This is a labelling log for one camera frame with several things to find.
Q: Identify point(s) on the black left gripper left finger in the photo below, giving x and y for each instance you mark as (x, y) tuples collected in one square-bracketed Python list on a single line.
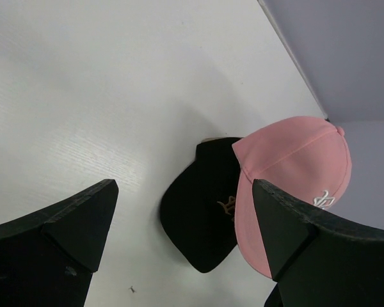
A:
[(48, 257)]

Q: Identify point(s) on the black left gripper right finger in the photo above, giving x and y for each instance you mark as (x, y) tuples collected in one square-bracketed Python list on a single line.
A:
[(315, 257)]

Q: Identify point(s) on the pink cap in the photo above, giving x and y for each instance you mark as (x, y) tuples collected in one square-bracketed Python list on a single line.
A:
[(305, 156)]

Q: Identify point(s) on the black cap with sport text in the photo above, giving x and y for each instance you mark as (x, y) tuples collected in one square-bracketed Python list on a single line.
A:
[(197, 210)]

